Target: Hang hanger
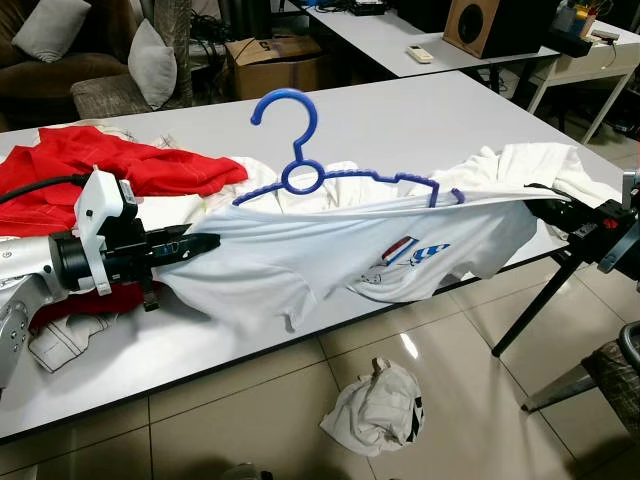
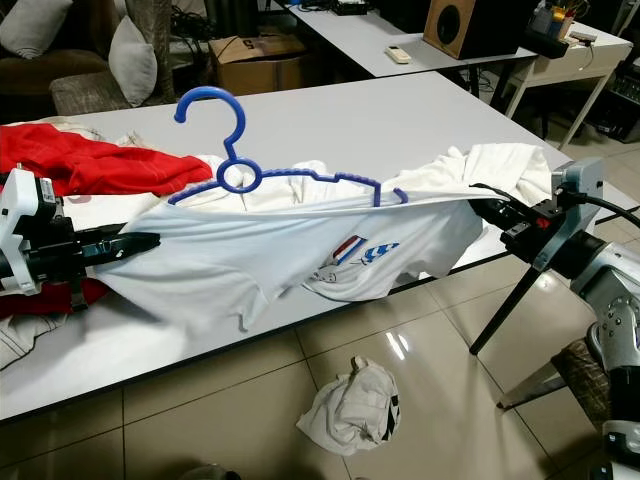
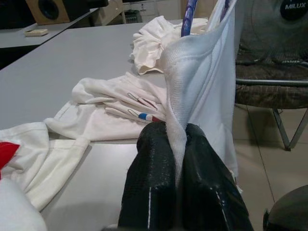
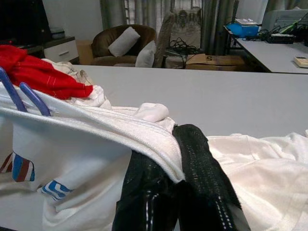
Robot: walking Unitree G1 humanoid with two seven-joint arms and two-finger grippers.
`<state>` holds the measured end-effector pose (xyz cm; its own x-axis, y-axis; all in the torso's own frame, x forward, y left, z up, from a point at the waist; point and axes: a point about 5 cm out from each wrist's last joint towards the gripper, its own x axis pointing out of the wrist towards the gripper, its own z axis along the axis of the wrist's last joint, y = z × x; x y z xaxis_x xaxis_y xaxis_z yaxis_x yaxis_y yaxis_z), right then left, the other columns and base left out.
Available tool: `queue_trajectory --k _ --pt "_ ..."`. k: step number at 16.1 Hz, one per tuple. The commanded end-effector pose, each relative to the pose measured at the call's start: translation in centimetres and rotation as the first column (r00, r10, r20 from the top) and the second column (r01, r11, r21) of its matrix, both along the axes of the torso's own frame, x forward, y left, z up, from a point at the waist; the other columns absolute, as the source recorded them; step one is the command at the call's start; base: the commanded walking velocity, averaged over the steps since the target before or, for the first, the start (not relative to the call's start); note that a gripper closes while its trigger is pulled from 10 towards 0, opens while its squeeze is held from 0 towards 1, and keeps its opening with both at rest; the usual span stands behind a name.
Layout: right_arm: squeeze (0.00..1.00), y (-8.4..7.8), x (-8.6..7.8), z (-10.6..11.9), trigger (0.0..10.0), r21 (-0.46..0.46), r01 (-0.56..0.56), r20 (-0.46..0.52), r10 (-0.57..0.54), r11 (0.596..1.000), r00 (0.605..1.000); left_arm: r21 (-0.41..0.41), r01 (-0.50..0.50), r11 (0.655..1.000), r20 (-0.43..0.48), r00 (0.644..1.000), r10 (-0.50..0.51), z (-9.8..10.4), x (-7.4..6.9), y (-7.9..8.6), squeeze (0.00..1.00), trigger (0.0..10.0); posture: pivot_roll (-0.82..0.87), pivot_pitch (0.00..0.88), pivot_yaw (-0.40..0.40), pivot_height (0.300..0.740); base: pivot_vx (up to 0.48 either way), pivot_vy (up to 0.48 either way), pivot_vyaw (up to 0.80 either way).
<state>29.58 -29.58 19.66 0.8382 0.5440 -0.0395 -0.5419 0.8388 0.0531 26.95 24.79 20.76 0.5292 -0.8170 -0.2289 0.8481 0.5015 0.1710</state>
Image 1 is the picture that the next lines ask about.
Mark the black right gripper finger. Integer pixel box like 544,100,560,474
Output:
525,183,576,211
545,205,593,243

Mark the white printed t-shirt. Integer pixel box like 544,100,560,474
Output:
158,185,543,338

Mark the blue plastic hanger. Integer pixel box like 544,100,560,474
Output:
232,88,467,210

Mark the cream white garment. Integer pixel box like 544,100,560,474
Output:
438,142,623,213

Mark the black table leg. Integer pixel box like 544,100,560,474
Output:
490,250,588,359

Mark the red garment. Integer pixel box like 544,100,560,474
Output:
0,124,251,329

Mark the white garment with grey seams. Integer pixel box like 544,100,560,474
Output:
28,290,113,374

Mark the brown wicker chair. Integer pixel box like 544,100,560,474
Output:
583,322,640,433

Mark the small white side table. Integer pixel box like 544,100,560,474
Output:
520,20,640,147

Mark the grey metal table leg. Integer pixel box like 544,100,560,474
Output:
520,362,603,414

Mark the black pen holder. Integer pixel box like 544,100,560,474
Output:
545,0,613,58

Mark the grey upright pillow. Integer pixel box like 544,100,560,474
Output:
126,17,181,111

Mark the wooden speaker box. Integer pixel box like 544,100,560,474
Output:
442,0,548,60

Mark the brown cardboard box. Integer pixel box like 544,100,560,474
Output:
224,35,333,101

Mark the white remote control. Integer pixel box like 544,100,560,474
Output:
404,45,435,65

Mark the dark brown sofa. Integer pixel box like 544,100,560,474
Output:
0,0,136,129

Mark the grey square pillow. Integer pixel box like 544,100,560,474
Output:
11,0,93,64

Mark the crumpled grey white garment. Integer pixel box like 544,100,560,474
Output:
320,357,427,459

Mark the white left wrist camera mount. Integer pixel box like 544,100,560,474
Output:
75,167,139,298

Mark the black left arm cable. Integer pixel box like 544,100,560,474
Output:
0,174,99,207

